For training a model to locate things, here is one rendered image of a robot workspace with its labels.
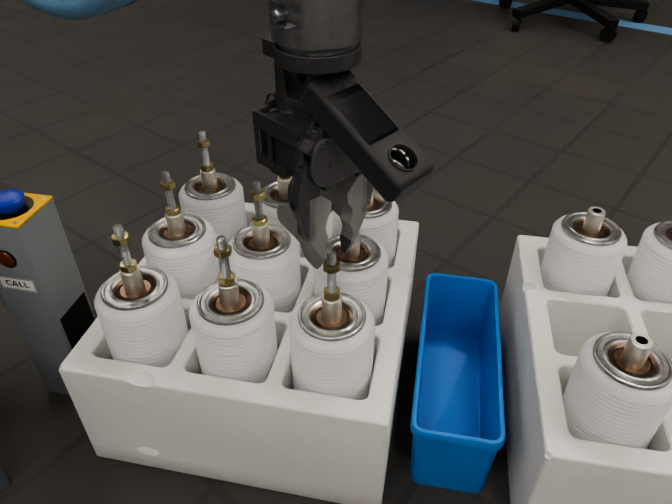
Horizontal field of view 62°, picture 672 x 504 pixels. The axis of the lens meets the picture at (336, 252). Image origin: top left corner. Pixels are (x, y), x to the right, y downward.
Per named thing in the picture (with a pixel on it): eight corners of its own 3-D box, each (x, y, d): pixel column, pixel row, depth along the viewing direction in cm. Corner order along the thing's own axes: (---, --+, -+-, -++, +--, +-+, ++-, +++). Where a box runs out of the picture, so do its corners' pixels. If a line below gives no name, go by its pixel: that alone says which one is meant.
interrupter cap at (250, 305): (238, 274, 68) (237, 269, 68) (277, 304, 64) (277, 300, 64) (184, 303, 64) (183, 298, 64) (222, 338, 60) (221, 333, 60)
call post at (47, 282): (89, 400, 84) (17, 229, 65) (47, 392, 85) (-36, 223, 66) (113, 364, 89) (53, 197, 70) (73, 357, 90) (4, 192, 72)
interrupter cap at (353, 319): (329, 354, 58) (329, 349, 58) (284, 316, 63) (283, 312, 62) (380, 320, 62) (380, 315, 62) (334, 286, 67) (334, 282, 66)
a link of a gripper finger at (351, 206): (333, 218, 62) (323, 148, 56) (372, 241, 59) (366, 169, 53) (313, 233, 61) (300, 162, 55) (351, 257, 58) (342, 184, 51)
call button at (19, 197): (15, 221, 67) (9, 207, 65) (-15, 218, 67) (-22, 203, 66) (36, 203, 70) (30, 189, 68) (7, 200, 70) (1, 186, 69)
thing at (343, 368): (329, 464, 68) (328, 363, 57) (280, 415, 73) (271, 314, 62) (384, 419, 73) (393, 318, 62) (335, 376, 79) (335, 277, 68)
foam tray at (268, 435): (380, 512, 70) (388, 425, 59) (95, 456, 76) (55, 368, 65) (410, 304, 101) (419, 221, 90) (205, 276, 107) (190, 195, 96)
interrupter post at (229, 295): (233, 294, 66) (230, 272, 64) (245, 304, 64) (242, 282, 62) (216, 303, 64) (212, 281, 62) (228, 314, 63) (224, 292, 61)
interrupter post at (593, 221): (601, 237, 75) (608, 216, 73) (582, 235, 75) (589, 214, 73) (597, 227, 76) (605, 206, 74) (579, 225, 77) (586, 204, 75)
